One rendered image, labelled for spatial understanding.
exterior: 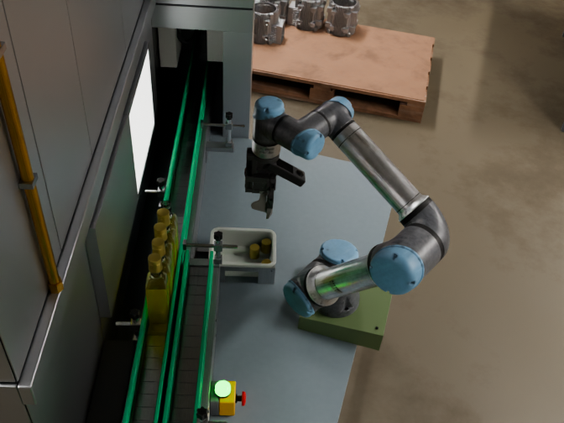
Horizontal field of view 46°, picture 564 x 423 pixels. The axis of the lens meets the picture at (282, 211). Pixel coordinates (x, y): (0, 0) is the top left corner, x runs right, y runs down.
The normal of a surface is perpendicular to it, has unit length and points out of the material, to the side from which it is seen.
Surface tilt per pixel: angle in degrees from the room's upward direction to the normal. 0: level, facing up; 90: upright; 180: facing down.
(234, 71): 90
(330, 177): 0
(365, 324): 4
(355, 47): 0
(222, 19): 90
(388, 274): 86
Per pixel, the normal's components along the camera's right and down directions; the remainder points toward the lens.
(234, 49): 0.00, 0.68
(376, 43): 0.07, -0.73
